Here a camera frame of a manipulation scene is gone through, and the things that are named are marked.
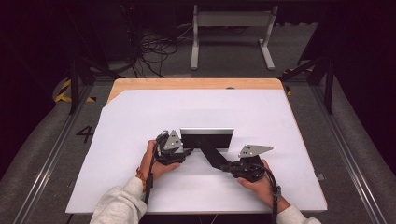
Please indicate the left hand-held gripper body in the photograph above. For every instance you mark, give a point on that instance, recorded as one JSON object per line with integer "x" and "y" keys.
{"x": 172, "y": 143}

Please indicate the person's right hand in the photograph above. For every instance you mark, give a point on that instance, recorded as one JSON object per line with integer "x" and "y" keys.
{"x": 264, "y": 189}

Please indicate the white paper sheet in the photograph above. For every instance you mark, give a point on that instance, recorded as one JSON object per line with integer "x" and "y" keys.
{"x": 186, "y": 109}

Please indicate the small grey clip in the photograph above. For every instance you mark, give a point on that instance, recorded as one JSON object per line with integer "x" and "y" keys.
{"x": 321, "y": 177}

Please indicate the white metal desk frame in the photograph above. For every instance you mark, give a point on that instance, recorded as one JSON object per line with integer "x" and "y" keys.
{"x": 232, "y": 18}

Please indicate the person's left hand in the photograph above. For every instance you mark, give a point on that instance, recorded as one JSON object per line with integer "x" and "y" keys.
{"x": 155, "y": 172}

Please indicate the metal floor rail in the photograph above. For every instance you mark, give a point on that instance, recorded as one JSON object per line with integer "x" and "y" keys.
{"x": 46, "y": 161}
{"x": 348, "y": 161}

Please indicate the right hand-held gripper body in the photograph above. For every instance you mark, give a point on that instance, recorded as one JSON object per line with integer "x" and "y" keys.
{"x": 252, "y": 151}

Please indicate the black metal stand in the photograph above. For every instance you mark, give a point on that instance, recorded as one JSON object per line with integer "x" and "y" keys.
{"x": 74, "y": 87}
{"x": 328, "y": 87}

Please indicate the wooden table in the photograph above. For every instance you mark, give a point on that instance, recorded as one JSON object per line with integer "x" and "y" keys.
{"x": 186, "y": 84}

